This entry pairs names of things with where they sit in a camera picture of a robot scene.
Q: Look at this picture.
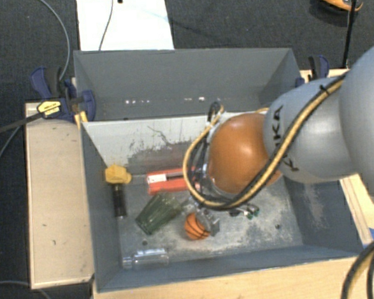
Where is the grey metal bin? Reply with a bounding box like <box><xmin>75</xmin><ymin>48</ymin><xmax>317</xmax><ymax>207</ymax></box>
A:
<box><xmin>71</xmin><ymin>31</ymin><xmax>366</xmax><ymax>295</ymax></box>

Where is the orange toy basketball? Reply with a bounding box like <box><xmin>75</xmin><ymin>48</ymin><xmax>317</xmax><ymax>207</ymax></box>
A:
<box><xmin>182</xmin><ymin>210</ymin><xmax>212</xmax><ymax>242</ymax></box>

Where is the red and white box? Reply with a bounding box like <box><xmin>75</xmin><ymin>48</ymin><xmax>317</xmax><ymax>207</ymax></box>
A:
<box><xmin>145</xmin><ymin>166</ymin><xmax>199</xmax><ymax>196</ymax></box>

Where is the yellow and black tool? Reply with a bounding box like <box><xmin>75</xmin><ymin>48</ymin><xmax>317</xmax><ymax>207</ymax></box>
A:
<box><xmin>104</xmin><ymin>162</ymin><xmax>136</xmax><ymax>219</ymax></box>

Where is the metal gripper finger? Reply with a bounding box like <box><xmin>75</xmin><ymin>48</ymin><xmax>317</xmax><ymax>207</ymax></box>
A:
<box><xmin>205</xmin><ymin>217</ymin><xmax>222</xmax><ymax>238</ymax></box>

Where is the green glass cup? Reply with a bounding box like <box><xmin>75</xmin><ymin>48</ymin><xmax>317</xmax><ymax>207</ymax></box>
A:
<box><xmin>133</xmin><ymin>191</ymin><xmax>189</xmax><ymax>236</ymax></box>

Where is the pale wood flat board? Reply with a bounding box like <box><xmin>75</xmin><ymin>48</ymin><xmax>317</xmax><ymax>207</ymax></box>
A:
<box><xmin>17</xmin><ymin>98</ymin><xmax>97</xmax><ymax>290</ymax></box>

